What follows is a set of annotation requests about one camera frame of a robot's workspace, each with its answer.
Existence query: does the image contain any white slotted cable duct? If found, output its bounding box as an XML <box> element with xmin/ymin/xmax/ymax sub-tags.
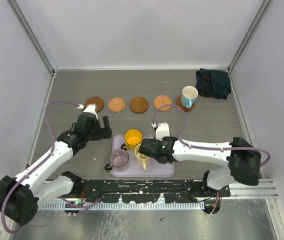
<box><xmin>39</xmin><ymin>200</ymin><xmax>205</xmax><ymax>211</ymax></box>

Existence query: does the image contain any yellow transparent mug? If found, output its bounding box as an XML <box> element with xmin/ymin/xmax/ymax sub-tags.
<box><xmin>120</xmin><ymin>128</ymin><xmax>143</xmax><ymax>151</ymax></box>

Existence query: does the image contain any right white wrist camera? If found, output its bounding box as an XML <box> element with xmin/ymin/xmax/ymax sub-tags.
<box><xmin>151</xmin><ymin>122</ymin><xmax>171</xmax><ymax>141</ymax></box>

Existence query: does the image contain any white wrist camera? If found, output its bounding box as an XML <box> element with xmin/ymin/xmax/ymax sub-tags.
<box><xmin>151</xmin><ymin>122</ymin><xmax>171</xmax><ymax>141</ymax></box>
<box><xmin>77</xmin><ymin>103</ymin><xmax>99</xmax><ymax>120</ymax></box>

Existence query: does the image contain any cream mug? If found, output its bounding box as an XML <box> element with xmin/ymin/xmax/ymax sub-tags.
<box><xmin>134</xmin><ymin>143</ymin><xmax>151</xmax><ymax>172</ymax></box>

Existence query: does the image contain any large woven rattan coaster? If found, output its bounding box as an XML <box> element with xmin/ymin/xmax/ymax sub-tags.
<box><xmin>153</xmin><ymin>95</ymin><xmax>172</xmax><ymax>111</ymax></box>

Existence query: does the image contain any purple transparent mug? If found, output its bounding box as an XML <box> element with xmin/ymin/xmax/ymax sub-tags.
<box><xmin>104</xmin><ymin>149</ymin><xmax>130</xmax><ymax>172</ymax></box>

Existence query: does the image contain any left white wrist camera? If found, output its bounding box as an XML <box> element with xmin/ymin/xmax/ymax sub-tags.
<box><xmin>77</xmin><ymin>103</ymin><xmax>99</xmax><ymax>120</ymax></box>

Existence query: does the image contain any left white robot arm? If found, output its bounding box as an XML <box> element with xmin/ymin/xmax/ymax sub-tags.
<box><xmin>0</xmin><ymin>112</ymin><xmax>112</xmax><ymax>226</ymax></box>

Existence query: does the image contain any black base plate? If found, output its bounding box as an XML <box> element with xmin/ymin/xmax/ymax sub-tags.
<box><xmin>74</xmin><ymin>179</ymin><xmax>217</xmax><ymax>204</ymax></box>

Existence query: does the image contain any lilac plastic tray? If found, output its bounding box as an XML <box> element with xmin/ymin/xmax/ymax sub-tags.
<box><xmin>110</xmin><ymin>134</ymin><xmax>176</xmax><ymax>179</ymax></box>

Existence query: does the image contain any white and blue mug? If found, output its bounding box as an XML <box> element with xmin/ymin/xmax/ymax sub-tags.
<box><xmin>180</xmin><ymin>86</ymin><xmax>199</xmax><ymax>109</ymax></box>

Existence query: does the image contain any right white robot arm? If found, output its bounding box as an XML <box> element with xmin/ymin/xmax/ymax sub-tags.
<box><xmin>137</xmin><ymin>136</ymin><xmax>262</xmax><ymax>197</ymax></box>

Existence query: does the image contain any dark blue folded cloth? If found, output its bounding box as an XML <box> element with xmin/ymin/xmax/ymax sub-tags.
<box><xmin>195</xmin><ymin>68</ymin><xmax>232</xmax><ymax>100</ymax></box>

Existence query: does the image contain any small woven rattan coaster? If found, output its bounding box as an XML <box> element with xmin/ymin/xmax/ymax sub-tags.
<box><xmin>108</xmin><ymin>97</ymin><xmax>126</xmax><ymax>113</ymax></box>

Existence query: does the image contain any dark wooden coaster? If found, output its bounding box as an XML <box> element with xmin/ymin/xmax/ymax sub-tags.
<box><xmin>175</xmin><ymin>96</ymin><xmax>196</xmax><ymax>112</ymax></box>
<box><xmin>129</xmin><ymin>96</ymin><xmax>149</xmax><ymax>114</ymax></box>
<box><xmin>85</xmin><ymin>96</ymin><xmax>105</xmax><ymax>113</ymax></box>

